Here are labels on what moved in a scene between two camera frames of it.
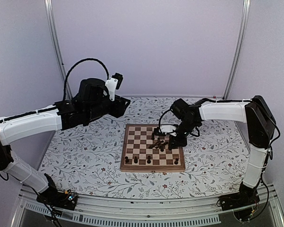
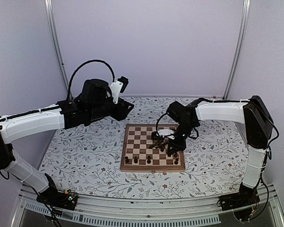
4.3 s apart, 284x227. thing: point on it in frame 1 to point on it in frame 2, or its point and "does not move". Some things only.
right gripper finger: x=173 y=144 to x=171 y=150
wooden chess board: x=143 y=151 does not move
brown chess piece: x=160 y=143 does not move
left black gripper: x=120 y=108 does not move
